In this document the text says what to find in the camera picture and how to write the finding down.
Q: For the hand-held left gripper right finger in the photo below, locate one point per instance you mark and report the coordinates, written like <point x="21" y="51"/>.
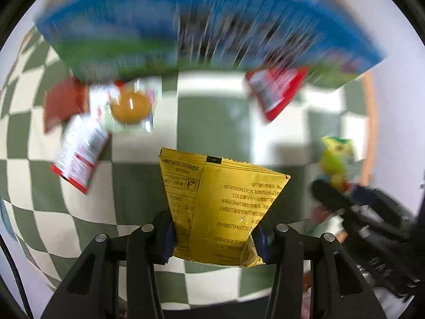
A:
<point x="263" y="243"/>

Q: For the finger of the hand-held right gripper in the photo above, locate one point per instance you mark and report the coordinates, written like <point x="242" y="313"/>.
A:
<point x="377" y="195"/>
<point x="328" y="194"/>

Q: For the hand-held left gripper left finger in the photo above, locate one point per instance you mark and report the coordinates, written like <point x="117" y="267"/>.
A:
<point x="166" y="239"/>

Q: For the green snack packet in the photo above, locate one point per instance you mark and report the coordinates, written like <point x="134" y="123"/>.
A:
<point x="335" y="162"/>

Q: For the plain yellow snack packet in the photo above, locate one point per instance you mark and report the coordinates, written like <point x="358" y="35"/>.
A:
<point x="212" y="206"/>

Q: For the cardboard box blue print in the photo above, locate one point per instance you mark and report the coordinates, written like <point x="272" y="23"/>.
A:
<point x="206" y="23"/>

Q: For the bright red snack packet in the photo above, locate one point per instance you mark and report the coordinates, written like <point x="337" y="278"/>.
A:
<point x="275" y="89"/>

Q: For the white red snack packet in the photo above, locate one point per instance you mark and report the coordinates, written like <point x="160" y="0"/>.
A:
<point x="79" y="154"/>

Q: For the green white checkered blanket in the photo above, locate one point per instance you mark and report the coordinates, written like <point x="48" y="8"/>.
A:
<point x="212" y="119"/>

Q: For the clear packet with yolk pastry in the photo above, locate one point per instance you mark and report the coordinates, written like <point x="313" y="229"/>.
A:
<point x="131" y="104"/>

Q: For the blue bed sheet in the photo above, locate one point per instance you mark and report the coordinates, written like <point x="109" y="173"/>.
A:
<point x="4" y="219"/>

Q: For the dark red snack packet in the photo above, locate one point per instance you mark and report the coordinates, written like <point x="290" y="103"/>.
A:
<point x="61" y="106"/>

